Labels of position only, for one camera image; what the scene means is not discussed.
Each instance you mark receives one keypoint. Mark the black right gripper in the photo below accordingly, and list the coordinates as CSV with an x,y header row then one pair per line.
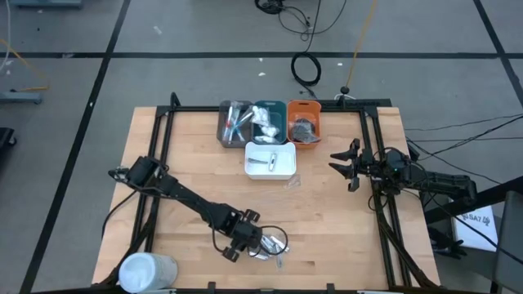
x,y
376,167

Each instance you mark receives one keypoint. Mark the white wipes canister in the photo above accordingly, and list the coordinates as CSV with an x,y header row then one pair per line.
x,y
147,273

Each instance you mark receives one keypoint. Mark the empty clear plastic bag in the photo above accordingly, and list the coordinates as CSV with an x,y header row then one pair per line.
x,y
292,182

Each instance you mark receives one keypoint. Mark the grey cabinet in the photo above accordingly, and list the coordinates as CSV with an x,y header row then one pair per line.
x,y
510,253

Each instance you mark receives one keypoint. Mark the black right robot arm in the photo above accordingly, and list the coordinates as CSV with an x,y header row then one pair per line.
x,y
441,181

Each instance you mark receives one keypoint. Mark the clear bag of cotton balls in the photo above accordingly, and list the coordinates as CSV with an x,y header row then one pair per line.
x,y
265,139
261,114
271,130

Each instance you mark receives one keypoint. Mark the clear bag of black items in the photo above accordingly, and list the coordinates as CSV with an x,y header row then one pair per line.
x,y
304,131

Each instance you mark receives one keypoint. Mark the black metal beam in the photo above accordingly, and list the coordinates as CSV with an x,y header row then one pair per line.
x,y
490,196

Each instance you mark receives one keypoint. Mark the black aluminium table frame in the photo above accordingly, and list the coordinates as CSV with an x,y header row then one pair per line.
x,y
192,109

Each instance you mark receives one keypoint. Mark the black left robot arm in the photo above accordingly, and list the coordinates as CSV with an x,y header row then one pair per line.
x,y
184,196

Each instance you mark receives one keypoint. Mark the white plastic bin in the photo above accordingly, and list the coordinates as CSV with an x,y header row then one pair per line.
x,y
286,163

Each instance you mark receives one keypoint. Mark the red toothbrush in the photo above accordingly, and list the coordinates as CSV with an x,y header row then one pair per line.
x,y
231,122

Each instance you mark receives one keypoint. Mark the grey desk foot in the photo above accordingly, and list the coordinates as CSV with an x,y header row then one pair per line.
x,y
45,3
20,98

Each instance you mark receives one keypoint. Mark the white printed sign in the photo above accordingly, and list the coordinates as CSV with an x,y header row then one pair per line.
x,y
474,237

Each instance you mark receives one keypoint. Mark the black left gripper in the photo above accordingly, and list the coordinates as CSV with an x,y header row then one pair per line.
x,y
239,232

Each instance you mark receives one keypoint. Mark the grey translucent plastic bin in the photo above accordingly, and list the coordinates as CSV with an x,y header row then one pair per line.
x,y
220,122

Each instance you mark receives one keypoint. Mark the orange plastic bin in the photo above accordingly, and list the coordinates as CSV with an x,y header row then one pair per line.
x,y
304,112

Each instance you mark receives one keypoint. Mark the teal plastic bin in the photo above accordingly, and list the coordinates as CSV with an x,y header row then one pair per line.
x,y
280,116

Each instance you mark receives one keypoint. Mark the black stand foot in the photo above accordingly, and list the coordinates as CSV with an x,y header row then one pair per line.
x,y
445,245

